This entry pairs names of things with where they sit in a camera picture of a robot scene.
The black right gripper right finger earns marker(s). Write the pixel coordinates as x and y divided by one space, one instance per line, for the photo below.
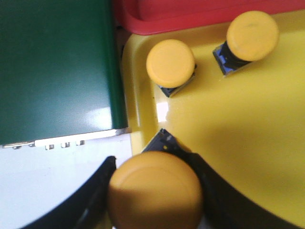
226 207

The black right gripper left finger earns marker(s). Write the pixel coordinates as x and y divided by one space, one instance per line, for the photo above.
82 204

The yellow mushroom push button switch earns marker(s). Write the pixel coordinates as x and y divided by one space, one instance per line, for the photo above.
170 64

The steel conveyor end plate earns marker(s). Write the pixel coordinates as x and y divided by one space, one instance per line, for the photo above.
65 141

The yellow plastic tray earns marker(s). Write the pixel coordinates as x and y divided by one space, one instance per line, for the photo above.
248 126

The green conveyor belt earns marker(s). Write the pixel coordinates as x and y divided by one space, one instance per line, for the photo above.
59 70

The red plastic tray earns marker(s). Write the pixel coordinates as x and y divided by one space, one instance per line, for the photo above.
146 17

